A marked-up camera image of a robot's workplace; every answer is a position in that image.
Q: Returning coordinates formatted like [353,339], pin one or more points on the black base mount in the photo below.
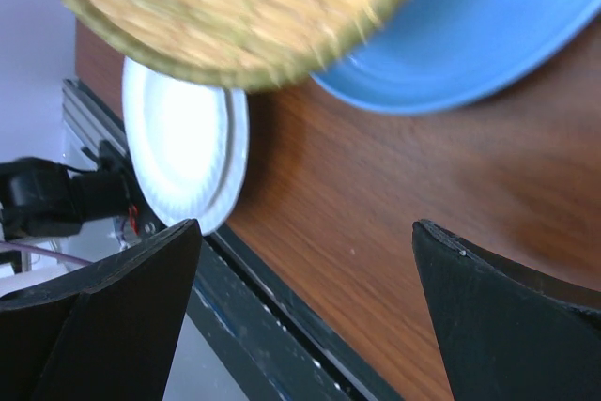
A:
[267,339]

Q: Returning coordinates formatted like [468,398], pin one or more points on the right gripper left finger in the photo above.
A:
[107,331]

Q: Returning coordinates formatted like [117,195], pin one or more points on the yellow woven plate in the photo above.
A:
[249,44]

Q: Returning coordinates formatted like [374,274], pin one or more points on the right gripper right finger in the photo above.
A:
[506,331]

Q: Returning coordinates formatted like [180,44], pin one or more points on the blue rimmed yellow plate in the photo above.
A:
[435,55]

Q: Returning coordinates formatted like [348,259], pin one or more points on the white scalloped plate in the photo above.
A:
[189,145]

